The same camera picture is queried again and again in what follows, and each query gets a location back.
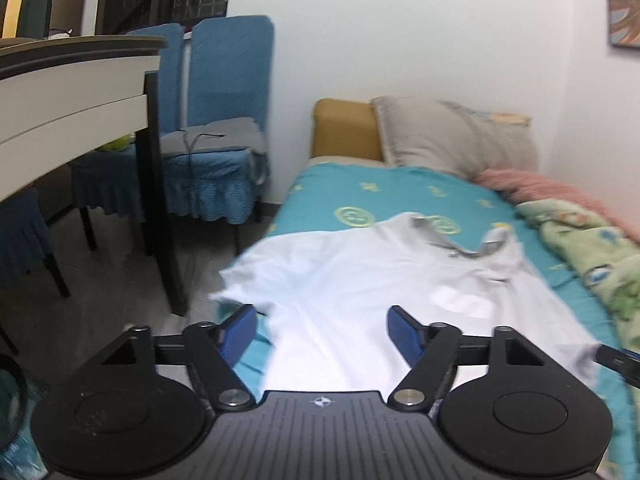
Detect patterned pillow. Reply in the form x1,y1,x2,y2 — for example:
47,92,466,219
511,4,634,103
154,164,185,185
440,100,532,126

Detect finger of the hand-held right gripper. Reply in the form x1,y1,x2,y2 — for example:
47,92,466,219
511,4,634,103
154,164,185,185
594,342,640,389

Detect white and black table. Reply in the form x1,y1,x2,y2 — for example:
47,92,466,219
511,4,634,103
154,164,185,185
0,35,188,356

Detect pink fuzzy blanket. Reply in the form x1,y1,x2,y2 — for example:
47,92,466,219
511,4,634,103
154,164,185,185
472,168,640,246

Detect white polo shirt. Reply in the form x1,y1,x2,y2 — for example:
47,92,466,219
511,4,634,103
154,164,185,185
210,212,601,396

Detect yellow envelope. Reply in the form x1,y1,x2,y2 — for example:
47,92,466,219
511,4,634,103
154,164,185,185
2,0,24,39

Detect grey cloth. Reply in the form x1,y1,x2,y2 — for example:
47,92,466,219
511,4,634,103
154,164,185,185
160,117,266,157

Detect yellow headboard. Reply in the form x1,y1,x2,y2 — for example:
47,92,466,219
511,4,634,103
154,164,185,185
311,98,386,163

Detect framed wall painting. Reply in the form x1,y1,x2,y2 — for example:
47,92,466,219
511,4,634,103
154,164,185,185
602,0,640,51

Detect yellow-green round object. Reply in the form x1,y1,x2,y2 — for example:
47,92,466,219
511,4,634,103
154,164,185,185
97,132,136,154

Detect grey-beige pillow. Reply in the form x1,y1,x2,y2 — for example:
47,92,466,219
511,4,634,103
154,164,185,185
371,95,540,181

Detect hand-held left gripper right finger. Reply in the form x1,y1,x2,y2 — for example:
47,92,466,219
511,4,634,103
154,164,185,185
387,305,546,411

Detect green printed blanket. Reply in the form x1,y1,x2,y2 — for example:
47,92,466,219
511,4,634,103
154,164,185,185
515,199,640,356

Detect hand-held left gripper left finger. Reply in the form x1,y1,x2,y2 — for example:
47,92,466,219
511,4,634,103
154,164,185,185
102,305,258,409

